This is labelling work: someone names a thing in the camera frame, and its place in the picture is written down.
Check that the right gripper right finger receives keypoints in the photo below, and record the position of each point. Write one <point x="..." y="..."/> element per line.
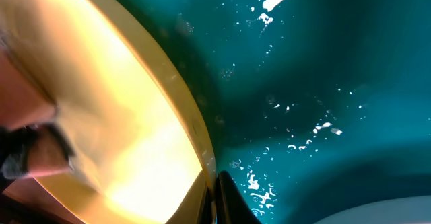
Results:
<point x="230" y="205"/>

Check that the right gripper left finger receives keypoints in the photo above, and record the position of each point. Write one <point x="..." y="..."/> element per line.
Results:
<point x="191" y="208"/>

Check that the yellow plate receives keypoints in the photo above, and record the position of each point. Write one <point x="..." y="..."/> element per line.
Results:
<point x="135" y="137"/>

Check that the teal plastic tray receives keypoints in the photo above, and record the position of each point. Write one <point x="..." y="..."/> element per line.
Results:
<point x="313" y="107"/>

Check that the light blue plate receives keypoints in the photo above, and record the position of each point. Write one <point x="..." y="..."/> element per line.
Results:
<point x="412" y="210"/>

